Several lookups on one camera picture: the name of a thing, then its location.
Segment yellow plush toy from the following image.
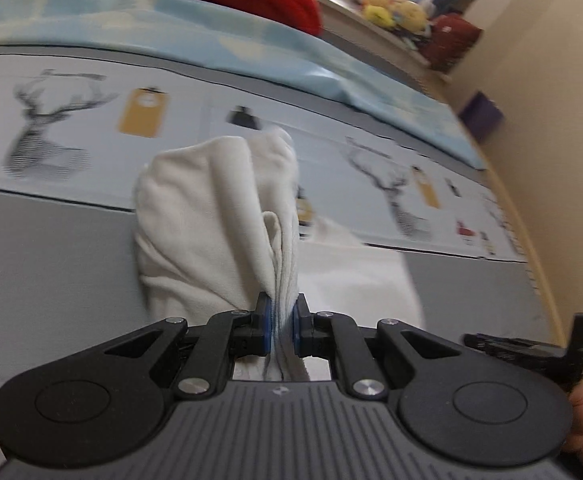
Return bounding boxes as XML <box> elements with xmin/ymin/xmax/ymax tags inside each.
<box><xmin>355</xmin><ymin>0</ymin><xmax>430</xmax><ymax>37</ymax></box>

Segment printed deer bed sheet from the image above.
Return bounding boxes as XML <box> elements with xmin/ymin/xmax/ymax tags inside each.
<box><xmin>0</xmin><ymin>44</ymin><xmax>557</xmax><ymax>461</ymax></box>

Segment white garment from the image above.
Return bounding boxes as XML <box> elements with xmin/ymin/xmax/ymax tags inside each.
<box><xmin>135</xmin><ymin>127</ymin><xmax>425</xmax><ymax>382</ymax></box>

